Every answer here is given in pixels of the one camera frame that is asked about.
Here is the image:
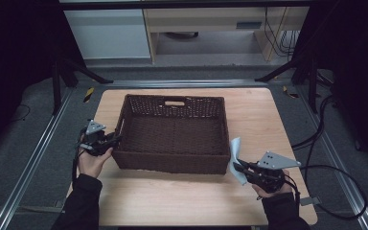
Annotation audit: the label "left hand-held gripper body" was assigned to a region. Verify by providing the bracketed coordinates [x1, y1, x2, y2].
[76, 119, 113, 157]

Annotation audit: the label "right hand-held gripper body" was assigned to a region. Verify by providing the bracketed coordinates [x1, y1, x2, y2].
[248, 150, 302, 194]

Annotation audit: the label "light blue cloth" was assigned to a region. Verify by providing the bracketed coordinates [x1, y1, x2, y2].
[229, 137, 248, 186]

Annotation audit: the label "brown woven basket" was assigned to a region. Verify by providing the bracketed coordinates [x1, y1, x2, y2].
[111, 93, 232, 175]

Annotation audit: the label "person's right hand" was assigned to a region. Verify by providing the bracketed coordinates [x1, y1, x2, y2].
[251, 169, 293, 200]

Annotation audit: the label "person's left hand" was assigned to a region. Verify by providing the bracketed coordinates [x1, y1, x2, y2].
[77, 145, 114, 179]

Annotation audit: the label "yellow black floor tape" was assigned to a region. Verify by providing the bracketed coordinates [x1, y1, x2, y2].
[82, 86, 95, 104]
[282, 85, 300, 100]

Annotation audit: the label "black metal stand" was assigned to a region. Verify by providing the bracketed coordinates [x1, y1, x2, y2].
[254, 54, 321, 114]
[51, 54, 114, 116]

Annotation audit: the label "white cabinet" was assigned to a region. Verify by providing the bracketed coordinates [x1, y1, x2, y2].
[64, 9, 151, 60]

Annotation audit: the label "black round base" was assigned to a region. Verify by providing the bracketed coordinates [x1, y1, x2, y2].
[164, 31, 199, 41]

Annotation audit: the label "light wooden desk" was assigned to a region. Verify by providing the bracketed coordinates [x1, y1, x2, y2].
[143, 7, 311, 63]

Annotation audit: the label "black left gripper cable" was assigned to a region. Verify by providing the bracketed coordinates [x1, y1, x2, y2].
[71, 126, 88, 184]

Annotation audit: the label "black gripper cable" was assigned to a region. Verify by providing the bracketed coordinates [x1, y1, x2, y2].
[283, 176, 302, 212]
[71, 126, 88, 184]

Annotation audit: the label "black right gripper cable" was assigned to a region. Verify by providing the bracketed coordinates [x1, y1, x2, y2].
[283, 176, 302, 212]

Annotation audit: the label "aluminium floor rail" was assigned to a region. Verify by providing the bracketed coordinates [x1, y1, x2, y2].
[295, 85, 368, 230]
[104, 79, 269, 89]
[0, 87, 75, 230]

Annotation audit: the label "thin black floor cable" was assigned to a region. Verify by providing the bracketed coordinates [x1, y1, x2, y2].
[8, 103, 32, 124]

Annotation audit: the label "thick black floor cable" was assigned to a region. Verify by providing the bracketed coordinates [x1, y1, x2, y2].
[290, 95, 337, 151]

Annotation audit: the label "black looped floor cable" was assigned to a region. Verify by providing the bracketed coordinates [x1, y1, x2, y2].
[299, 164, 368, 220]

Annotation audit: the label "hanging black cables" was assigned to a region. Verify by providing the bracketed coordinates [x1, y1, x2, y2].
[263, 7, 301, 60]

